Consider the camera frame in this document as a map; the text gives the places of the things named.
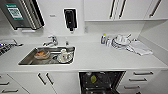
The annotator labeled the stainless steel dishwasher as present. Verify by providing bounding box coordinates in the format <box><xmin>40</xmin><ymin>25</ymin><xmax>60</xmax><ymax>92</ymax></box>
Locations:
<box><xmin>78</xmin><ymin>70</ymin><xmax>128</xmax><ymax>94</ymax></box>

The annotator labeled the grey dishwasher rack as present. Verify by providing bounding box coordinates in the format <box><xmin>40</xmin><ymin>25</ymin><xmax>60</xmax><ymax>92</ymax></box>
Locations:
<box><xmin>81</xmin><ymin>73</ymin><xmax>122</xmax><ymax>92</ymax></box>

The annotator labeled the chrome sink side sprayer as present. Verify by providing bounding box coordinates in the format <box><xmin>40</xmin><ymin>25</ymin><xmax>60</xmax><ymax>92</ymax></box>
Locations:
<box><xmin>64</xmin><ymin>40</ymin><xmax>70</xmax><ymax>47</ymax></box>

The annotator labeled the dish soap bottle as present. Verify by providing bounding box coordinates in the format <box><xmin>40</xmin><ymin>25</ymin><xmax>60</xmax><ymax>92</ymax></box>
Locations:
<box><xmin>100</xmin><ymin>32</ymin><xmax>107</xmax><ymax>46</ymax></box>

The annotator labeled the white cup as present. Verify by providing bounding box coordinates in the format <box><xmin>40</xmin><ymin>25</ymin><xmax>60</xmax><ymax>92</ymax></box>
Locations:
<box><xmin>56</xmin><ymin>48</ymin><xmax>73</xmax><ymax>64</ymax></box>

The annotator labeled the small white container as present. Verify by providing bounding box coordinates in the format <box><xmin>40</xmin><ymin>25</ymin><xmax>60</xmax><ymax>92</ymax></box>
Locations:
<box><xmin>105</xmin><ymin>36</ymin><xmax>112</xmax><ymax>47</ymax></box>

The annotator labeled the black soap dispenser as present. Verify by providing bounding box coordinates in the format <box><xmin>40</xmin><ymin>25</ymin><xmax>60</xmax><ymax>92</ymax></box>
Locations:
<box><xmin>62</xmin><ymin>7</ymin><xmax>79</xmax><ymax>33</ymax></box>

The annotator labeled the chrome faucet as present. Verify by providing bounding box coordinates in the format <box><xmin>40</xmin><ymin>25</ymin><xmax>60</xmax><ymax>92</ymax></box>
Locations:
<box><xmin>41</xmin><ymin>35</ymin><xmax>59</xmax><ymax>48</ymax></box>

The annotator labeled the stack of white dishes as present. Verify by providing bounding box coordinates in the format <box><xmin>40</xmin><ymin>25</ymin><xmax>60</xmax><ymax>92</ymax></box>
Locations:
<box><xmin>111</xmin><ymin>33</ymin><xmax>133</xmax><ymax>50</ymax></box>

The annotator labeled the white two-door sink cabinet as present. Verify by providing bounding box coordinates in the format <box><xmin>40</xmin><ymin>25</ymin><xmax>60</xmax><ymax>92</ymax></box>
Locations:
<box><xmin>15</xmin><ymin>71</ymin><xmax>81</xmax><ymax>94</ymax></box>

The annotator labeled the white folded cloth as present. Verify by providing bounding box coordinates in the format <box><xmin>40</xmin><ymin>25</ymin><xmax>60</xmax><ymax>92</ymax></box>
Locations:
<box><xmin>126</xmin><ymin>39</ymin><xmax>154</xmax><ymax>57</ymax></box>

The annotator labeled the steel kitchen sink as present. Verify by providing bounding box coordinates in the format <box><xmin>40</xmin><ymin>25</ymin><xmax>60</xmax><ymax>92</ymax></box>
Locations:
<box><xmin>17</xmin><ymin>45</ymin><xmax>77</xmax><ymax>67</ymax></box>

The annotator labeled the grey paper towel dispenser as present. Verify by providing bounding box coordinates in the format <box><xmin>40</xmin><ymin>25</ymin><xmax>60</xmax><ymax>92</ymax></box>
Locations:
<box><xmin>0</xmin><ymin>0</ymin><xmax>46</xmax><ymax>33</ymax></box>

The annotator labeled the white wall outlet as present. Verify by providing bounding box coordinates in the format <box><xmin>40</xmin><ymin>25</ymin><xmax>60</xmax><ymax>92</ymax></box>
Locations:
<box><xmin>83</xmin><ymin>26</ymin><xmax>89</xmax><ymax>35</ymax></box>

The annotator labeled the small white wall label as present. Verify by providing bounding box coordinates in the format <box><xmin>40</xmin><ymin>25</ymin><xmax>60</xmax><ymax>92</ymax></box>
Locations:
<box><xmin>49</xmin><ymin>13</ymin><xmax>57</xmax><ymax>18</ymax></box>

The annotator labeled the white wall cabinet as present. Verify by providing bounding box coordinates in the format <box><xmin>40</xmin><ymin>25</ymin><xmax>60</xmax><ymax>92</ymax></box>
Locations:
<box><xmin>82</xmin><ymin>0</ymin><xmax>168</xmax><ymax>23</ymax></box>

